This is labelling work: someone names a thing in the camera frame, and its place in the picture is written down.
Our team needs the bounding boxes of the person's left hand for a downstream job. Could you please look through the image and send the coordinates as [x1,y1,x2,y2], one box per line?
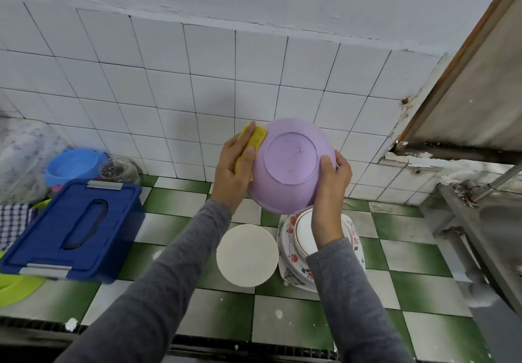
[209,122,257,215]

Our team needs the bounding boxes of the person's right hand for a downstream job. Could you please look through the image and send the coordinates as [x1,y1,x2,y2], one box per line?
[310,150,353,249]

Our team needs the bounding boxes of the purple plastic bowl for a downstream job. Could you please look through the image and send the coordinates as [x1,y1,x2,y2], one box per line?
[248,117,338,216]

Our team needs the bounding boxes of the white plastic bowl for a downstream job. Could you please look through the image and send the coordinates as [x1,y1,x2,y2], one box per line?
[215,223,280,288]

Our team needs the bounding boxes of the person's right forearm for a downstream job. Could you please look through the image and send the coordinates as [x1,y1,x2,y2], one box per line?
[307,236,415,363]

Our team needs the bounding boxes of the glass jar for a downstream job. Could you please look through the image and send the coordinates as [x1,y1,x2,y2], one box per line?
[98,156,141,185]

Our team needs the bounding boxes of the blue plastic bowl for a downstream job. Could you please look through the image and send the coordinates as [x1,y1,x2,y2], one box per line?
[44,148,109,188]

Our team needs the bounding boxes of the stainless steel sink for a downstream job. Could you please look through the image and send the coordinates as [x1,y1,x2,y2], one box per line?
[436,181,522,319]

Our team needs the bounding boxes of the metal faucet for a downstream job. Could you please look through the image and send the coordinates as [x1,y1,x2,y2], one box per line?
[458,161,522,206]

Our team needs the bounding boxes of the blue plastic box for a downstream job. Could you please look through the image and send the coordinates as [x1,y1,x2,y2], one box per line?
[0,181,144,284]

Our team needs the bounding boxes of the clear plastic bag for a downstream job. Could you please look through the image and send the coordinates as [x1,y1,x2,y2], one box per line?
[0,118,70,206]

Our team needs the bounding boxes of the blue white checked cloth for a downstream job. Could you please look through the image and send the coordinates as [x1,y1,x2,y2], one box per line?
[0,204,35,252]

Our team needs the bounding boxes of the lime green plastic bowl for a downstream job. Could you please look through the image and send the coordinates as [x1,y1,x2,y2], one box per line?
[0,273,48,308]

